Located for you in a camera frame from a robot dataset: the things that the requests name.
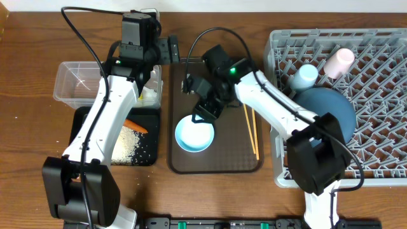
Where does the dark blue plate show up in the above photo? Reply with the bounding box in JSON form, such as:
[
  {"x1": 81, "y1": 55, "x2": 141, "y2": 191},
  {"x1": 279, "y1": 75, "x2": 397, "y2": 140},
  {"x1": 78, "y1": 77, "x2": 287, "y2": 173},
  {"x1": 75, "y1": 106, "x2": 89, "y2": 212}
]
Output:
[{"x1": 293, "y1": 87, "x2": 357, "y2": 143}]

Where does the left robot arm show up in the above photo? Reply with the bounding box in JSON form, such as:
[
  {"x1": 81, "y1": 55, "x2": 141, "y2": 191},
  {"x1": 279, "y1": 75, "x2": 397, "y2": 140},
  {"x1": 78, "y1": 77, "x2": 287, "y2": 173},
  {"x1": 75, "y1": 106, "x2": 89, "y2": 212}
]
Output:
[{"x1": 42, "y1": 8, "x2": 179, "y2": 228}]

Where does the wooden chopstick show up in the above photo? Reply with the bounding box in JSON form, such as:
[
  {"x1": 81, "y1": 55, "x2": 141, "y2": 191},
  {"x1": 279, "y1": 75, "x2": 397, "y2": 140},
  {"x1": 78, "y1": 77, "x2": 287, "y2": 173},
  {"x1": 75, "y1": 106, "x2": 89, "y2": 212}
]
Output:
[
  {"x1": 243, "y1": 104, "x2": 256, "y2": 155},
  {"x1": 251, "y1": 108, "x2": 259, "y2": 160}
]

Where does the orange carrot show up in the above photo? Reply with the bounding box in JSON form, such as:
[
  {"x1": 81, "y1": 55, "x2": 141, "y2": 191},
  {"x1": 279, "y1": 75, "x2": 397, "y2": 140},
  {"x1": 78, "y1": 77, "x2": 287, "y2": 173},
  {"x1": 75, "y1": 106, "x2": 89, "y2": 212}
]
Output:
[{"x1": 123, "y1": 119, "x2": 148, "y2": 134}]

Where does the pink cup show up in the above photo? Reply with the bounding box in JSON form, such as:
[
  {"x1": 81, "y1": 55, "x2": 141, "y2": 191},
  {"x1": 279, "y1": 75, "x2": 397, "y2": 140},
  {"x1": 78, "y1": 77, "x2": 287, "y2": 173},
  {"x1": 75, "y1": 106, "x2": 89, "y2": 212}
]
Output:
[{"x1": 323, "y1": 48, "x2": 355, "y2": 79}]

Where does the white rice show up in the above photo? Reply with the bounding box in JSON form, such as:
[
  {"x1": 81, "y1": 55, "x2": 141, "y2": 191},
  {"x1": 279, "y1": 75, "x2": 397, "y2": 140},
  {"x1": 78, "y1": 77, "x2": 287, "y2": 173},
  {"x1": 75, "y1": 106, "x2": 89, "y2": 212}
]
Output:
[{"x1": 111, "y1": 127, "x2": 152, "y2": 166}]

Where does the black plastic tray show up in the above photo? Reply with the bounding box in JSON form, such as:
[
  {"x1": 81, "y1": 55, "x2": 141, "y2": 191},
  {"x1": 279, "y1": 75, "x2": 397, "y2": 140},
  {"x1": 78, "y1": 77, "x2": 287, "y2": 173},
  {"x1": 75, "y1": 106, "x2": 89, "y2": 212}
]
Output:
[{"x1": 68, "y1": 106, "x2": 161, "y2": 167}]

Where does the grey dishwasher rack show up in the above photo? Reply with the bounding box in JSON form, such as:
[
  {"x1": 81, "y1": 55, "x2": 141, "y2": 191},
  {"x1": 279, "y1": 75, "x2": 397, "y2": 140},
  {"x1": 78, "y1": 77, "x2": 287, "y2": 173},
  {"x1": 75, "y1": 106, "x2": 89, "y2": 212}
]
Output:
[{"x1": 263, "y1": 28, "x2": 406, "y2": 187}]

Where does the clear plastic bin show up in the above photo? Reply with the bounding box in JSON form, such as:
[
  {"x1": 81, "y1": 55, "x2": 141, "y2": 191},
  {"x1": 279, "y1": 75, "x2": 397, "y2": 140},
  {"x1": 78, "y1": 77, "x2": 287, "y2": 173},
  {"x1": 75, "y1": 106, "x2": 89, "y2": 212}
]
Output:
[{"x1": 53, "y1": 61, "x2": 163, "y2": 109}]

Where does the brown serving tray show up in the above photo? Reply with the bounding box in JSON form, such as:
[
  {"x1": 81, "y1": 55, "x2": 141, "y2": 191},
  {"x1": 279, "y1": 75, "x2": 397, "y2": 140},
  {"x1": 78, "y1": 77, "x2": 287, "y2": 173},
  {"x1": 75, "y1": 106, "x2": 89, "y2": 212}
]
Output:
[{"x1": 168, "y1": 59, "x2": 263, "y2": 174}]

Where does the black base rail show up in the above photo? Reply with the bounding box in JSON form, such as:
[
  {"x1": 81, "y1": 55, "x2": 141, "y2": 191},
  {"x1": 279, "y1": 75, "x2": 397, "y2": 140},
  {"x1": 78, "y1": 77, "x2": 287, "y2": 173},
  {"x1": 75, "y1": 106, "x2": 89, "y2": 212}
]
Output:
[{"x1": 63, "y1": 217, "x2": 382, "y2": 229}]

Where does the light blue cup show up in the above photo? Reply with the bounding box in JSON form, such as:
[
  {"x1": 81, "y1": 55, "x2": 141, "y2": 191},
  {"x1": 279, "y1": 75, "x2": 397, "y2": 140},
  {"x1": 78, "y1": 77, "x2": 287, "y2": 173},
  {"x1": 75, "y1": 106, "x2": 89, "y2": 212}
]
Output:
[{"x1": 289, "y1": 64, "x2": 319, "y2": 92}]

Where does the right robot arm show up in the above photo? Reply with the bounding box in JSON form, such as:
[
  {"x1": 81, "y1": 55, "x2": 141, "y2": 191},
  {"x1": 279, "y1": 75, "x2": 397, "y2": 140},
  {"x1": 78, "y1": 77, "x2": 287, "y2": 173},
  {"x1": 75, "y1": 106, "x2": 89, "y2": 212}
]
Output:
[{"x1": 182, "y1": 45, "x2": 351, "y2": 228}]

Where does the light blue bowl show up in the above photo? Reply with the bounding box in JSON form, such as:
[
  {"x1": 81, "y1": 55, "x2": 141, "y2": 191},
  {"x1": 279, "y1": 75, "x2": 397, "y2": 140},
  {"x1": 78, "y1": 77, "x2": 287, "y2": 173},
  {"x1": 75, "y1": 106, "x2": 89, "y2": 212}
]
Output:
[{"x1": 174, "y1": 114, "x2": 215, "y2": 153}]

